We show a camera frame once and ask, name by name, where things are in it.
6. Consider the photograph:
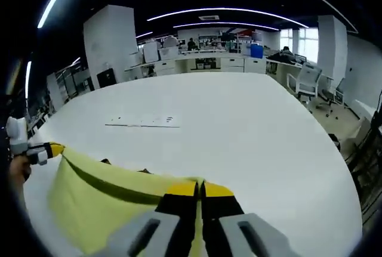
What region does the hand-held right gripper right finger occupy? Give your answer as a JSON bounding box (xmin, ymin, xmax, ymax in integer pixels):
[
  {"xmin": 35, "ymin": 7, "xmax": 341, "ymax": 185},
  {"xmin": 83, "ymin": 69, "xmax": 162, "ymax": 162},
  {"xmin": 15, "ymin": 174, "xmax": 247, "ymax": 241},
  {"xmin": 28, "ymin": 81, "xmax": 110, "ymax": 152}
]
[{"xmin": 201, "ymin": 180, "xmax": 299, "ymax": 257}]

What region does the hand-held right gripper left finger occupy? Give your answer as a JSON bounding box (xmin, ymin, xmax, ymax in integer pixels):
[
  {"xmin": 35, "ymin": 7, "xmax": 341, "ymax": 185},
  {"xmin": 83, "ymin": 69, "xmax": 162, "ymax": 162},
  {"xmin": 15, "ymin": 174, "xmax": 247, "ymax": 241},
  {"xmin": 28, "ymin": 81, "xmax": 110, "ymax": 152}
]
[{"xmin": 89, "ymin": 180, "xmax": 199, "ymax": 257}]

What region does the yellow blue grey garment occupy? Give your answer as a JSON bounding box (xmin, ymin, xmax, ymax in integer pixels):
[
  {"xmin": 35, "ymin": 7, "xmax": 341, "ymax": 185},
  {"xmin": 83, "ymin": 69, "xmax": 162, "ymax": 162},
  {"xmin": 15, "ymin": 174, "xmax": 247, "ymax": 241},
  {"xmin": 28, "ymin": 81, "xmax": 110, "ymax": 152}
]
[{"xmin": 47, "ymin": 145, "xmax": 207, "ymax": 257}]

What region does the white template sheet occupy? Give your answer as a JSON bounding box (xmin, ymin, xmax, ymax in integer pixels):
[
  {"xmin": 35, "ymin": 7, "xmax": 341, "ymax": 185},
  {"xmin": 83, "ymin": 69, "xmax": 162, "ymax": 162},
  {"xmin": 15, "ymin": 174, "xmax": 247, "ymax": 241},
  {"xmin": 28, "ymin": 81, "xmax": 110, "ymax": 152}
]
[{"xmin": 104, "ymin": 113, "xmax": 181, "ymax": 128}]

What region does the person's left hand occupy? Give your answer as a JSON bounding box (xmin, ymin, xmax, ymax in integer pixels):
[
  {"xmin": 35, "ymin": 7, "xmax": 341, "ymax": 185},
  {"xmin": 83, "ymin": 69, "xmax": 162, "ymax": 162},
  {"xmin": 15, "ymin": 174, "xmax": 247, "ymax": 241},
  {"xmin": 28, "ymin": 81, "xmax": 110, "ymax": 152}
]
[{"xmin": 8, "ymin": 154, "xmax": 33, "ymax": 184}]

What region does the black cabinet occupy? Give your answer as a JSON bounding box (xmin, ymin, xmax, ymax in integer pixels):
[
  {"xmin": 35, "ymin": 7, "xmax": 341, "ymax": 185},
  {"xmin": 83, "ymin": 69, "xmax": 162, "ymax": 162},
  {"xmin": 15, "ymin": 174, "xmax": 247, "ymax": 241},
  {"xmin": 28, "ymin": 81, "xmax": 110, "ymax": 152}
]
[{"xmin": 96, "ymin": 68, "xmax": 117, "ymax": 89}]

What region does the white square pillar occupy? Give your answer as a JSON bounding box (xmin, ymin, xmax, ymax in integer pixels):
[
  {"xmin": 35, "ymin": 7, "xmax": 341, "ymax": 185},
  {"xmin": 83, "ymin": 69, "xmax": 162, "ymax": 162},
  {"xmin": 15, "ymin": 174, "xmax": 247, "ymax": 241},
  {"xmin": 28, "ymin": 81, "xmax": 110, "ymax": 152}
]
[
  {"xmin": 317, "ymin": 15, "xmax": 349, "ymax": 80},
  {"xmin": 82, "ymin": 4, "xmax": 140, "ymax": 89}
]

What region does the white box appliance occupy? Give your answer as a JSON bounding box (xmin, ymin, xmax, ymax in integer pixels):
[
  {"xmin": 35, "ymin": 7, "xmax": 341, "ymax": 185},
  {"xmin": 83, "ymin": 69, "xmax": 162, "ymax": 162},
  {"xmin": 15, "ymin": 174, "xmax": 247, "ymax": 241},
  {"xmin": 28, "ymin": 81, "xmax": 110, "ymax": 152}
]
[{"xmin": 143, "ymin": 42, "xmax": 159, "ymax": 63}]

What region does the long white desk row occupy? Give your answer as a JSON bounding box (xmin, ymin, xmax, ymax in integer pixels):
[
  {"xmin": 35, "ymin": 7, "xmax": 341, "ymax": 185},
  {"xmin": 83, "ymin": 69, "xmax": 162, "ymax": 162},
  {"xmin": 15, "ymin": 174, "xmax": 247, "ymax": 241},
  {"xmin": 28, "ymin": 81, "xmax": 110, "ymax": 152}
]
[{"xmin": 125, "ymin": 51, "xmax": 268, "ymax": 76}]

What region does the white office chair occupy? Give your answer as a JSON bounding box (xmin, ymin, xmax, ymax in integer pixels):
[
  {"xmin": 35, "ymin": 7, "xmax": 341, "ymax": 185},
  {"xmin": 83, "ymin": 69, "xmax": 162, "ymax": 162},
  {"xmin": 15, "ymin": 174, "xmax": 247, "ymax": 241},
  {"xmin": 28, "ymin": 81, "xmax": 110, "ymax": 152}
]
[{"xmin": 286, "ymin": 62, "xmax": 323, "ymax": 103}]

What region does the black metal stand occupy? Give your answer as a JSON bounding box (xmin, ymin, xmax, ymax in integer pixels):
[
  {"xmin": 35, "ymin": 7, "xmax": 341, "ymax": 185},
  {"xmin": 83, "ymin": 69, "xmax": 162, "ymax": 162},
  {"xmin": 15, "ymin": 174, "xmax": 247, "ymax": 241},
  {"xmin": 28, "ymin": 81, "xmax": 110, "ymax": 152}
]
[{"xmin": 346, "ymin": 89, "xmax": 382, "ymax": 225}]

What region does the grey office chair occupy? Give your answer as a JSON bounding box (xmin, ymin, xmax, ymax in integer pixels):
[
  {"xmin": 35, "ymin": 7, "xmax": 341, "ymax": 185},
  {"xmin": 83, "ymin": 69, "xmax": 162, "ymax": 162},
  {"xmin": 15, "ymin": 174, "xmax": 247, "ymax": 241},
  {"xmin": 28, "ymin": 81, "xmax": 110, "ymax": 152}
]
[{"xmin": 321, "ymin": 78, "xmax": 347, "ymax": 112}]

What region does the blue storage box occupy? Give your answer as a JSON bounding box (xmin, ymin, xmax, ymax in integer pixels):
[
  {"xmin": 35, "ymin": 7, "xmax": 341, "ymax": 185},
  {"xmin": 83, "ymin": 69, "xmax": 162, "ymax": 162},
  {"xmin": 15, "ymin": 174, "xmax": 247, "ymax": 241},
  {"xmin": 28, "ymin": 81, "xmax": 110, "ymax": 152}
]
[{"xmin": 249, "ymin": 43, "xmax": 264, "ymax": 59}]

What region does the shorter curved ceiling light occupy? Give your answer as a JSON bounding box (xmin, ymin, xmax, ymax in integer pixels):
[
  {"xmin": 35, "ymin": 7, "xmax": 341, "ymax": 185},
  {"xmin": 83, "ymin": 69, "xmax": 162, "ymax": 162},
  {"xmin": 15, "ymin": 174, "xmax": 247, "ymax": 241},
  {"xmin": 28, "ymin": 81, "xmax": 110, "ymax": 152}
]
[{"xmin": 172, "ymin": 21, "xmax": 280, "ymax": 31}]

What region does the long curved ceiling light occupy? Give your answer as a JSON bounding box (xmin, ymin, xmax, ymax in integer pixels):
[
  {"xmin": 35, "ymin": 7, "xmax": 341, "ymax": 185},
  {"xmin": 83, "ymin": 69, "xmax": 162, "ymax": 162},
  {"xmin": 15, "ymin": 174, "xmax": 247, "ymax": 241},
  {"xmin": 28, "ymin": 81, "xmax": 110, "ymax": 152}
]
[{"xmin": 147, "ymin": 7, "xmax": 308, "ymax": 28}]

